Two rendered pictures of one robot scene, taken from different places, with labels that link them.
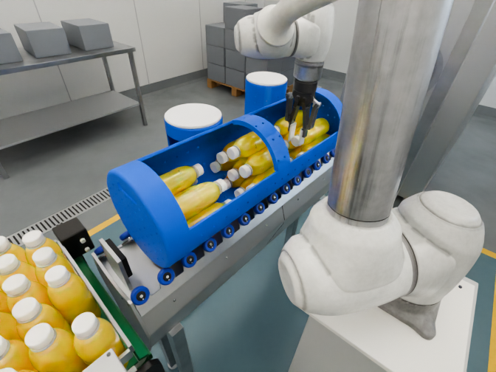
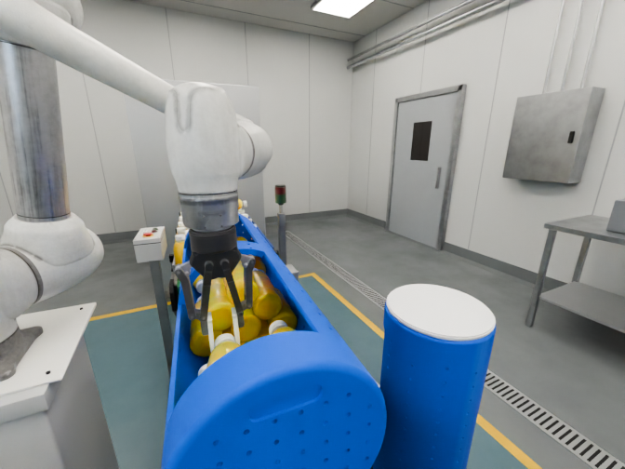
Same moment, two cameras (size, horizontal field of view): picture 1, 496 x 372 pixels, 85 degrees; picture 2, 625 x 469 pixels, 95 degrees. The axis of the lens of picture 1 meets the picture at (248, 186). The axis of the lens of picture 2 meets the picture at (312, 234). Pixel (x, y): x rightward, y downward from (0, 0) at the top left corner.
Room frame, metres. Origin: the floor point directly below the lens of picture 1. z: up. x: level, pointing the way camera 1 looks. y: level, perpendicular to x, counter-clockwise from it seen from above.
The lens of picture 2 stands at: (1.27, -0.50, 1.46)
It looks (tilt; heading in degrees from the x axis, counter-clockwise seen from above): 17 degrees down; 117
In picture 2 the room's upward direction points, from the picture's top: straight up
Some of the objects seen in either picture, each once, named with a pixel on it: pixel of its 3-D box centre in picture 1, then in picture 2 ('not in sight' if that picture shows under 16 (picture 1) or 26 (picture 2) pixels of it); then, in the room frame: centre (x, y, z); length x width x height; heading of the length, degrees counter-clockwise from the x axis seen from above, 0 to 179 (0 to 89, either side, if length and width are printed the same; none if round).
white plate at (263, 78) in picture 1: (266, 78); not in sight; (1.89, -0.09, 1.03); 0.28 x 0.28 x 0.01
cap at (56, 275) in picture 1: (56, 274); not in sight; (0.31, 0.39, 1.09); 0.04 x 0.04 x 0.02
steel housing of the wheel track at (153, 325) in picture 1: (316, 167); not in sight; (1.21, -0.36, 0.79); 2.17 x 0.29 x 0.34; 139
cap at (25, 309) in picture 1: (25, 308); not in sight; (0.24, 0.40, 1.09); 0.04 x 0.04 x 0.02
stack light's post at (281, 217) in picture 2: not in sight; (284, 298); (0.36, 0.85, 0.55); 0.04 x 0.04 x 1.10; 49
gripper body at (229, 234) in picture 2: (304, 92); (215, 251); (0.91, -0.17, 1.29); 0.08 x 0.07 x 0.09; 49
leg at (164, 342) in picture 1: (164, 336); not in sight; (0.51, 0.34, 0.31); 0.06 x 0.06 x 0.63; 49
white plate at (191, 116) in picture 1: (193, 115); (437, 307); (1.26, 0.29, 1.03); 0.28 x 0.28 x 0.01
